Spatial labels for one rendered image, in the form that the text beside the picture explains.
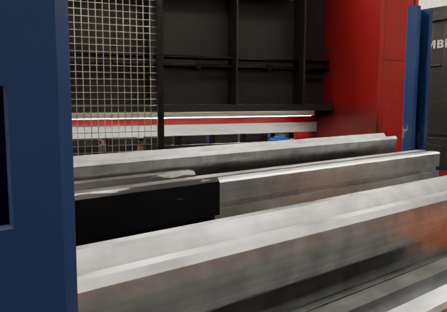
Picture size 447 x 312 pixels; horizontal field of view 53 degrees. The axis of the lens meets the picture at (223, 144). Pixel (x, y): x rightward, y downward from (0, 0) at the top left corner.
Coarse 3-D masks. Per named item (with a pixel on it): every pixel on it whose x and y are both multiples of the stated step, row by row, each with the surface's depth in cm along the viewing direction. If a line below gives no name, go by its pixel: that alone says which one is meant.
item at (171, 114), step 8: (136, 112) 225; (152, 112) 228; (168, 112) 231; (176, 112) 232; (184, 112) 234; (192, 112) 235; (200, 112) 237; (208, 112) 239; (216, 112) 240; (224, 112) 242; (232, 112) 244; (240, 112) 246; (248, 112) 248; (256, 112) 249; (264, 112) 251; (272, 112) 253; (280, 112) 255; (288, 112) 257; (296, 112) 258; (304, 112) 260; (312, 112) 262
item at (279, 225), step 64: (128, 192) 38; (192, 192) 42; (256, 192) 57; (320, 192) 64; (384, 192) 41; (128, 256) 26; (192, 256) 24; (256, 256) 27; (320, 256) 30; (384, 256) 36
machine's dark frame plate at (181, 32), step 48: (96, 0) 227; (144, 0) 235; (192, 0) 245; (240, 0) 255; (288, 0) 256; (96, 48) 229; (144, 48) 238; (192, 48) 247; (240, 48) 258; (288, 48) 269; (96, 96) 231; (192, 96) 250; (240, 96) 261; (288, 96) 272
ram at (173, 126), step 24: (72, 120) 233; (96, 120) 238; (120, 120) 242; (168, 120) 252; (192, 120) 257; (216, 120) 263; (240, 120) 268; (264, 120) 274; (288, 120) 280; (312, 120) 287
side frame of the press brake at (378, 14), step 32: (352, 0) 251; (384, 0) 230; (416, 0) 238; (352, 32) 252; (384, 32) 232; (352, 64) 253; (384, 64) 234; (352, 96) 254; (384, 96) 237; (320, 128) 285; (352, 128) 255; (384, 128) 239
